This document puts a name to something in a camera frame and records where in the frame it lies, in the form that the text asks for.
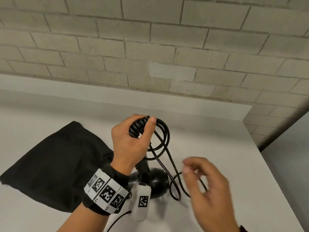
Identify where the person's left hand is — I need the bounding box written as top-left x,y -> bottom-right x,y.
110,114 -> 157,177

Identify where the person's right hand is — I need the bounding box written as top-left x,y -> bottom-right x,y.
181,156 -> 241,232

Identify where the black power cord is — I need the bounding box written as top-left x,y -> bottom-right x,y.
106,115 -> 209,232

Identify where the black hair dryer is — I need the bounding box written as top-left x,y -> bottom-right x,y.
128,159 -> 170,198

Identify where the black cloth drawstring bag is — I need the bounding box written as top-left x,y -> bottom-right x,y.
0,121 -> 114,213

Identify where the person's left forearm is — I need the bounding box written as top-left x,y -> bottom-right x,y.
57,204 -> 114,232

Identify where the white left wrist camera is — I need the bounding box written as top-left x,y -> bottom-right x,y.
130,182 -> 152,222

